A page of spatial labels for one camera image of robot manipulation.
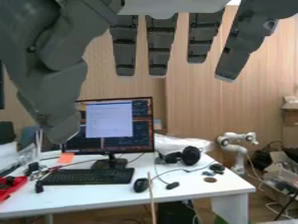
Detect black keyboard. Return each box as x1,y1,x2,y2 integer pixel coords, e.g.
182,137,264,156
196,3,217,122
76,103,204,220
39,167,136,186

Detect black mouse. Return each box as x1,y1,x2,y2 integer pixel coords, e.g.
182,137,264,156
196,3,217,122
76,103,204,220
132,177,151,194

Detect thin stick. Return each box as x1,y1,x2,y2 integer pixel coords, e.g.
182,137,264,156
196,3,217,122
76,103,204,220
147,171,157,224

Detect cardboard box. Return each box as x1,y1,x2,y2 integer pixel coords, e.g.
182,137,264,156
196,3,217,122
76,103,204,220
281,95,298,126

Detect small black object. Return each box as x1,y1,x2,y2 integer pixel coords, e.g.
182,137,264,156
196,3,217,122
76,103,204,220
33,179,45,194

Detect computer screen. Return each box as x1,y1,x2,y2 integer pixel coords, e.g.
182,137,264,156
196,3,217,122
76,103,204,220
61,96,156,170

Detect red tray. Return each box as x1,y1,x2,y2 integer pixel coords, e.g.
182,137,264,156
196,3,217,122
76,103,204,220
0,175,29,203

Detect orange paper note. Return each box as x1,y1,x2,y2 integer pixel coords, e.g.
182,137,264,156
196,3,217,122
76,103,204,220
57,152,76,165

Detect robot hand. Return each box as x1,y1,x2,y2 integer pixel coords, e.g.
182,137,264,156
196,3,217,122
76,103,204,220
0,0,298,145

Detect black headphones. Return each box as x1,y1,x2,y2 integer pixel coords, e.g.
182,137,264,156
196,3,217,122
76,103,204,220
157,145,204,167

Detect white desk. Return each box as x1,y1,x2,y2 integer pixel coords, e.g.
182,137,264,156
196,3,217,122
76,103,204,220
0,149,257,224

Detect small white jointed device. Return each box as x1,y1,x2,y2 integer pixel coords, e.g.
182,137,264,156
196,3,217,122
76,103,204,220
216,131,260,176

